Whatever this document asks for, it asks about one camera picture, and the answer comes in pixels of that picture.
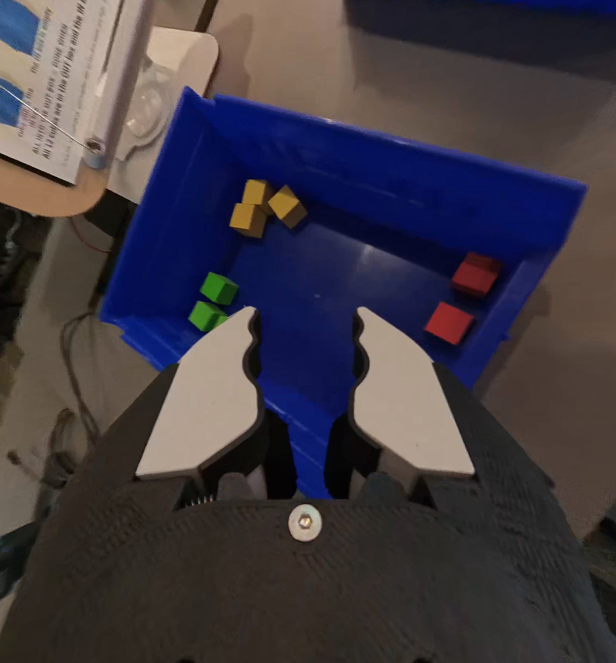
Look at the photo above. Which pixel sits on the blue plastic bin with cubes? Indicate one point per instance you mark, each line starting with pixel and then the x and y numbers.
pixel 339 269

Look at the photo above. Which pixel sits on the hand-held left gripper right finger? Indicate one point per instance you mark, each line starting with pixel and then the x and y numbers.
pixel 411 409

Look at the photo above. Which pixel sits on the white clip bar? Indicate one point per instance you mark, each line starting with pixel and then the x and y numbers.
pixel 126 77

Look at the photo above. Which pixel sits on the green wooden cube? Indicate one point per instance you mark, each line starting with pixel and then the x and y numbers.
pixel 205 315
pixel 218 287

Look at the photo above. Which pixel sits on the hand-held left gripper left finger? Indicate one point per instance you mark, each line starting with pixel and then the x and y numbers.
pixel 204 409

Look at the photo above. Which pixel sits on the printed instruction sheet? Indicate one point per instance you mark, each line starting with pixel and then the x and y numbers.
pixel 54 103

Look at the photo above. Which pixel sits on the red wooden cube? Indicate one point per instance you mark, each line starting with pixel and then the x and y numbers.
pixel 447 322
pixel 474 274

